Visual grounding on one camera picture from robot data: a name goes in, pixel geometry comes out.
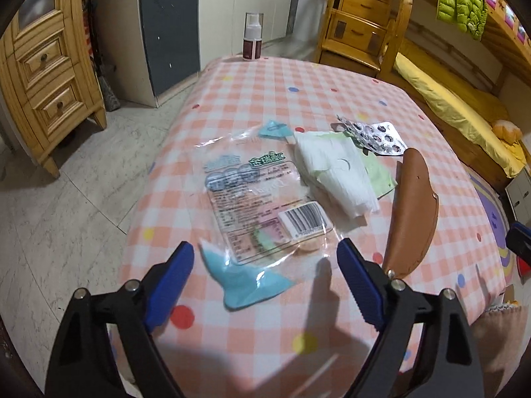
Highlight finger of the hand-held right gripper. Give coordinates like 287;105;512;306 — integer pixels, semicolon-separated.
505;222;531;278

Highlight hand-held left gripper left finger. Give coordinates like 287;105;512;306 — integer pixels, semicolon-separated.
45;240;195;398

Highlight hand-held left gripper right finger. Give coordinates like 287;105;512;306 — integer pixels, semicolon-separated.
337;238;486;398

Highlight clear plastic wrapper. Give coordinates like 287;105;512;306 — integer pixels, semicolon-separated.
195;126;337;266

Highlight purple patterned rug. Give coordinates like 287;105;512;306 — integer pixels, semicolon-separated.
467;162;515;287

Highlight white low cabinet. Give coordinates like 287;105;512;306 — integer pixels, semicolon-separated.
505;170;531;220

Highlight light blue paper piece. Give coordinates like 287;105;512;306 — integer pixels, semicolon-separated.
200;242;296;311

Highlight brown leather case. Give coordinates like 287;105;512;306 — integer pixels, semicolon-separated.
382;148;439;278

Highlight beige cloth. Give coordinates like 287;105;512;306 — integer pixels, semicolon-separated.
473;302;519;365

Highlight light green paper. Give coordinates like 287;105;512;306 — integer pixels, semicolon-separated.
361;153;398;197

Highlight orange plush toy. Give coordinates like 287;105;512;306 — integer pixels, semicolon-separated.
492;119;523;139

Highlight white tissue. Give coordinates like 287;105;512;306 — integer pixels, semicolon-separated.
294;130;380;220

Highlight silver blister pack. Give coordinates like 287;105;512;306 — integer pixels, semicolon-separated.
331;115;405;157

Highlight yellow bed sheet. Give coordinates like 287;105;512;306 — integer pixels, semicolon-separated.
394;52;527;179

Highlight small teal paper piece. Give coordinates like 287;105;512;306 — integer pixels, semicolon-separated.
259;119;295;138

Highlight pink checked tablecloth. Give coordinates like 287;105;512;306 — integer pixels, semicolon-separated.
118;56;515;382

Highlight wooden bunk bed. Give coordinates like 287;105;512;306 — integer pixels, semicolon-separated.
379;0;531;191

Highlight green puffer jacket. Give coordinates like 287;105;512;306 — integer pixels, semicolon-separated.
436;0;488;42

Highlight wooden cabinet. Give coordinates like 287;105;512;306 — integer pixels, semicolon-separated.
0;0;108;179

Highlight wooden stair drawers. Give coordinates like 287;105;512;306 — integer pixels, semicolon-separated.
313;0;399;77

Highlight dark spray bottle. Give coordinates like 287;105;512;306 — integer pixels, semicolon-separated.
243;12;263;61

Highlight grey and white wardrobe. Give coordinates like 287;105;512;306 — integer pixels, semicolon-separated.
137;0;299;108

